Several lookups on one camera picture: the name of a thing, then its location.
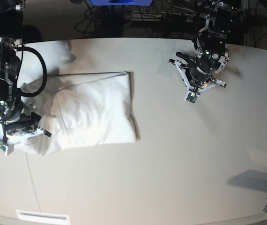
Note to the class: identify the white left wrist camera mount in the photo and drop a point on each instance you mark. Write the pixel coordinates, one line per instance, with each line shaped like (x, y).
(195, 90)

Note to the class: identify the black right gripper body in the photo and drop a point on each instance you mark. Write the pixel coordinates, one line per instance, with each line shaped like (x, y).
(19, 123)

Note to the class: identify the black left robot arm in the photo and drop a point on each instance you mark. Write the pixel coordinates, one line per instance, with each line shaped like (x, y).
(212, 24)

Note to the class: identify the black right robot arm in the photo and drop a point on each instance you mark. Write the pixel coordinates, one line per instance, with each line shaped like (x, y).
(11, 33)

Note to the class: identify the white printed T-shirt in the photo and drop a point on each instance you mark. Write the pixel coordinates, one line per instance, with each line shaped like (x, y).
(81, 111)

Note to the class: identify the white paper label sheet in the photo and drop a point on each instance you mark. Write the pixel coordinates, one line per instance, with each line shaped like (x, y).
(44, 218)

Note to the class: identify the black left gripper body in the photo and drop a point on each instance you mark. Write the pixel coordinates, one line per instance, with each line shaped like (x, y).
(201, 72)

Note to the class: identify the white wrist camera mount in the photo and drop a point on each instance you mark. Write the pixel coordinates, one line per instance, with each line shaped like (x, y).
(11, 140)
(195, 90)

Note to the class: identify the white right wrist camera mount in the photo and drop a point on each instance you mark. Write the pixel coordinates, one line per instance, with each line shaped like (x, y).
(11, 140)

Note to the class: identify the blue box at top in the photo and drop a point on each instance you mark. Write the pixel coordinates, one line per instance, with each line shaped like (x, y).
(121, 2)

